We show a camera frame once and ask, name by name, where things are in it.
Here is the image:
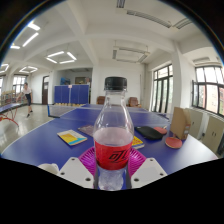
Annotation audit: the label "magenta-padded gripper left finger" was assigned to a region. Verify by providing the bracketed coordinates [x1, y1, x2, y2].
[58, 146, 99, 189]

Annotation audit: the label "black paddle case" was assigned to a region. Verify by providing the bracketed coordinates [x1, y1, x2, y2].
[134, 125, 164, 141]

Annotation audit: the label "yellow and blue book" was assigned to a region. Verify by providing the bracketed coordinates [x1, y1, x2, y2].
[56, 129, 89, 147]

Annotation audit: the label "brown armchair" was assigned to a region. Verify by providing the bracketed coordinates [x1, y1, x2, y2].
[96, 95, 107, 106]
[128, 96, 141, 108]

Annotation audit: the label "ceiling lights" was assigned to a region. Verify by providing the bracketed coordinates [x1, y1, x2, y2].
[0, 21, 78, 75]

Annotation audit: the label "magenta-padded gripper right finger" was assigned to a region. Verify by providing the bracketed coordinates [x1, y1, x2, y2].
[125, 148, 168, 189]

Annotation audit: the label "clear bottle with red label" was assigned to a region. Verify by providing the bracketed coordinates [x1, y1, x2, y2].
[92, 76, 135, 191]

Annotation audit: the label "red table tennis paddle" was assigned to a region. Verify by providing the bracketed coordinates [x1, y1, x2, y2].
[164, 136, 184, 150]
[153, 125, 169, 136]

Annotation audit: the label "person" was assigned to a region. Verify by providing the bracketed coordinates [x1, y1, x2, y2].
[16, 82, 34, 119]

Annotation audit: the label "large yellow book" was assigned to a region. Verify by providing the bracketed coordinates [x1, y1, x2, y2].
[131, 134, 146, 150]

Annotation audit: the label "wide dark-framed window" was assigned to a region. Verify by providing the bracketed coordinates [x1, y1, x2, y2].
[191, 65, 224, 118]

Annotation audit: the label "table tennis net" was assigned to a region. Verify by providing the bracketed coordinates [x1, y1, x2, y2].
[47, 103, 80, 119]

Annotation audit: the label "brown cardboard box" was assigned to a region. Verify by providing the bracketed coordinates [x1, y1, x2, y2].
[169, 106, 193, 141]

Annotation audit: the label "blue table tennis table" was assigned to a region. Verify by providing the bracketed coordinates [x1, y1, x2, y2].
[0, 101, 25, 128]

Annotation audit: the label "beige cabinet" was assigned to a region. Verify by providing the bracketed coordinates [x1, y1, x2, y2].
[185, 108, 205, 140]
[201, 114, 224, 155]

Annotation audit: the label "ceiling air conditioner unit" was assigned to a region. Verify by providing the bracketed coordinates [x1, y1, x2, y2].
[112, 46, 151, 65]

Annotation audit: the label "small grey booklet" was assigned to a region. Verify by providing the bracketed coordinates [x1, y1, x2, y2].
[77, 124, 97, 138]

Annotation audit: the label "folded blue table tennis tables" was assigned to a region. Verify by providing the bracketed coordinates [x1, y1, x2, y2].
[53, 84, 91, 105]

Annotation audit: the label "tall dark-framed window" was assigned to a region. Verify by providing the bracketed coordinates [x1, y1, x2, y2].
[151, 64, 174, 115]

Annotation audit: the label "white cup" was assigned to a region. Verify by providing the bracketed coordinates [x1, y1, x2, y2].
[37, 162, 61, 176]

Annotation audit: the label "dark brown door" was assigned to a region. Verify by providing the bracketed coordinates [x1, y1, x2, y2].
[41, 75, 50, 106]

